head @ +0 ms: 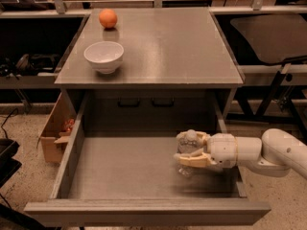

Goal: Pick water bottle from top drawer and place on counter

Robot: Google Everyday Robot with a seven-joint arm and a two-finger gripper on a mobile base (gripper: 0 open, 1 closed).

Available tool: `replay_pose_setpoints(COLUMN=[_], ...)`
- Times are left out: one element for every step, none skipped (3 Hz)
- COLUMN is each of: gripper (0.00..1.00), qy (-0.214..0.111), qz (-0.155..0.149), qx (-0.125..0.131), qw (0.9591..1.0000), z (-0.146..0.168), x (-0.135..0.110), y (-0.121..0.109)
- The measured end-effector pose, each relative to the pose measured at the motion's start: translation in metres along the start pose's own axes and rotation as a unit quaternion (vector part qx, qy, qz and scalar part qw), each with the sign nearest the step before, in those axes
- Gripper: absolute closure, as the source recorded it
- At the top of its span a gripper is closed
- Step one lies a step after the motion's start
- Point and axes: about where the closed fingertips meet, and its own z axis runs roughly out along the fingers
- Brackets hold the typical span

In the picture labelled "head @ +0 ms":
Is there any clear plastic water bottle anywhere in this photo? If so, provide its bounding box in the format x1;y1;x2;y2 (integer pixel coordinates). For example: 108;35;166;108
177;129;200;177

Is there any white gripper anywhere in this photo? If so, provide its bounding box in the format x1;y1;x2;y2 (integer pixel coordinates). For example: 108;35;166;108
174;130;237;168

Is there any black drawer handle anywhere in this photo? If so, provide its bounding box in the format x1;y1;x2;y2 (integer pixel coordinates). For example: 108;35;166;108
117;98;140;108
152;98;175;107

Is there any black drawer handle right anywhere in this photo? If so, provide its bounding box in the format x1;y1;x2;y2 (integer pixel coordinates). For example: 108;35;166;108
152;98;175;107

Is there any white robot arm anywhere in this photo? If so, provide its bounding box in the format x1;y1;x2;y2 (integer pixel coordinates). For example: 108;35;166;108
174;128;307;178

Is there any black floor cable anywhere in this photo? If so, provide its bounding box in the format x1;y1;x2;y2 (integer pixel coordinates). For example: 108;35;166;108
0;107;19;140

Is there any brown cardboard box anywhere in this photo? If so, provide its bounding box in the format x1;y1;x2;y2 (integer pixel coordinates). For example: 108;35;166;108
39;95;76;163

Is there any black drawer handle left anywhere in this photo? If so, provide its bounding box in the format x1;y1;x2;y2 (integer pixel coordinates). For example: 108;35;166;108
117;98;140;108

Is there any grey cabinet counter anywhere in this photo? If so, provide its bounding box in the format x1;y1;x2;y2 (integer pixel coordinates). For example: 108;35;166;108
54;7;246;120

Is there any red item in box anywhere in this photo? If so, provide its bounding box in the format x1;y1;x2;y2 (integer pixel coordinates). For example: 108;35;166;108
62;119;75;132

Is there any orange fruit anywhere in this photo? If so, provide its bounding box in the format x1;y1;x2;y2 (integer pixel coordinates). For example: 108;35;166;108
99;9;118;29

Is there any grey open top drawer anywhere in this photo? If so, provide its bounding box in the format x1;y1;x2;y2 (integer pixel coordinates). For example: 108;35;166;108
25;92;271;227

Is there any black chair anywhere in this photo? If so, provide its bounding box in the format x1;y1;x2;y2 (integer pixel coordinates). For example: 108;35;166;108
219;13;307;135

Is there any white ceramic bowl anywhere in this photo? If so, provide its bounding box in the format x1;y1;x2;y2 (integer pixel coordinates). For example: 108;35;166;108
83;41;124;74

